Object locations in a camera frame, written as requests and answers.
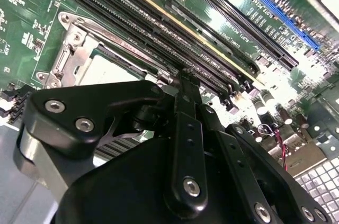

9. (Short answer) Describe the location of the silver square CPU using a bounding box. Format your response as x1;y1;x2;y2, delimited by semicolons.
79;56;147;86

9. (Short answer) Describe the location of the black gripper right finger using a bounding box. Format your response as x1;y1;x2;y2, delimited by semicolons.
189;69;333;224

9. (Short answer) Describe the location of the metal socket cover frame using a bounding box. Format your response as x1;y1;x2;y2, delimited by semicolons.
46;21;162;88

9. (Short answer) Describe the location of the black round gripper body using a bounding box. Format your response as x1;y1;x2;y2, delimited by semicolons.
57;136;250;224

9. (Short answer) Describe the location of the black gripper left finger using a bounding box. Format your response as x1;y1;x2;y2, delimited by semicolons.
14;68;209;220

